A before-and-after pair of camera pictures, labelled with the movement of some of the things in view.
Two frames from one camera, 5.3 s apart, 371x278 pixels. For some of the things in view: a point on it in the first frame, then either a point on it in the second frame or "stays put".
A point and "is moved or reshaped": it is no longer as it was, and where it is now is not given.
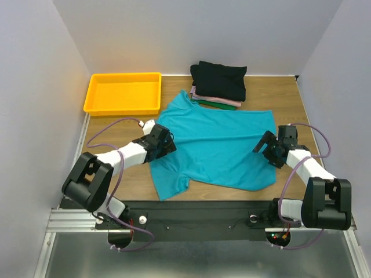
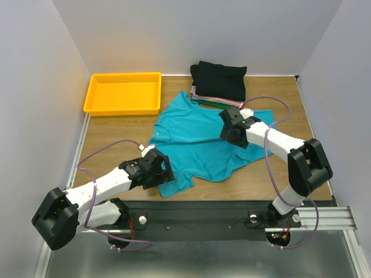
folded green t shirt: [208, 104] stays put
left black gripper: [168, 147] to [165, 176]
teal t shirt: [213, 146] is moved or reshaped
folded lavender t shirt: [193, 90] stays put
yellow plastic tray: [124, 94] stays put
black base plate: [189, 220] stays put
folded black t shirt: [219, 81] stays put
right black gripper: [269, 149] to [227, 135]
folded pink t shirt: [222, 101] stays put
